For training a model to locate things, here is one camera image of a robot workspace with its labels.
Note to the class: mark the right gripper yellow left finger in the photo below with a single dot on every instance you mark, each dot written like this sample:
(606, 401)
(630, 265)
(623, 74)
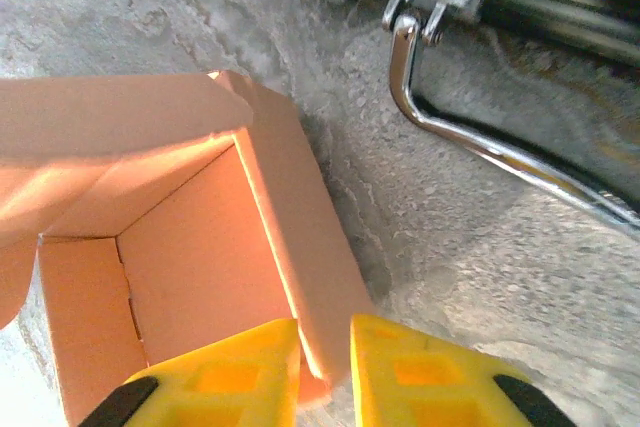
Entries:
(225, 382)

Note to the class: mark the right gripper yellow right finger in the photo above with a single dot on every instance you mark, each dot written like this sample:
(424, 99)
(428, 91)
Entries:
(425, 382)

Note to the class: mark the brown cardboard paper box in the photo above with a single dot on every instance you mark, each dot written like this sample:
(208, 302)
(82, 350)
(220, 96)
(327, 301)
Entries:
(200, 247)

